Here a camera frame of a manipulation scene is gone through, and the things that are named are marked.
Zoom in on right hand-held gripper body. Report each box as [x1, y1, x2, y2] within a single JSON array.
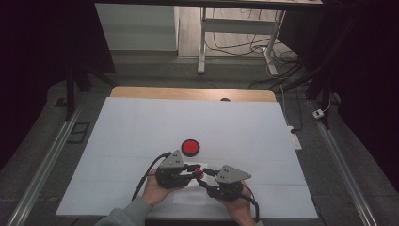
[[206, 165, 252, 202]]

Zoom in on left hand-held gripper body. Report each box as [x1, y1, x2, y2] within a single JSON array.
[[155, 150, 194, 190]]

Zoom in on round red ink pad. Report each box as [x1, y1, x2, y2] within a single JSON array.
[[181, 138, 200, 157]]

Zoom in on person's left hand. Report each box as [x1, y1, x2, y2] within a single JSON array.
[[141, 169, 180, 207]]

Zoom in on person's right hand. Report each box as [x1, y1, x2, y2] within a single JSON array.
[[219, 191, 256, 226]]

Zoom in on white paper sheet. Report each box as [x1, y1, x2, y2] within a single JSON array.
[[172, 161, 209, 206]]

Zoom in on large white board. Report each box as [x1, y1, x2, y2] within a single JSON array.
[[56, 96, 319, 219]]

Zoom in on wooden table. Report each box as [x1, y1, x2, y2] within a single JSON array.
[[109, 86, 278, 103]]

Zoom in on white power strip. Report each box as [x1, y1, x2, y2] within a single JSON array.
[[286, 125, 303, 151]]

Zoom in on black metal stand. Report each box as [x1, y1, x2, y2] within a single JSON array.
[[64, 59, 119, 122], [276, 56, 342, 130]]

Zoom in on white cabinet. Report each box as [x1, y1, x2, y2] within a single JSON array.
[[95, 3, 180, 52]]

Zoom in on left hand-held gripper black cable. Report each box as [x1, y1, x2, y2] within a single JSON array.
[[131, 152, 172, 202]]

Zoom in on hand-held gripper black cable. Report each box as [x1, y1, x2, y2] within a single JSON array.
[[131, 152, 172, 202], [240, 183, 261, 224]]

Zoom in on right hand-held gripper black cable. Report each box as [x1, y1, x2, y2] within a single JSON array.
[[240, 183, 261, 224]]

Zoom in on aluminium floor rail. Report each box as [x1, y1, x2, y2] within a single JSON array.
[[6, 103, 86, 226], [309, 100, 379, 226]]

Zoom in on black floor cables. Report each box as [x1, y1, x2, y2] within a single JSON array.
[[205, 8, 299, 90]]

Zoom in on white desk frame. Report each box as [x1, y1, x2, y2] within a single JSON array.
[[93, 0, 324, 76]]

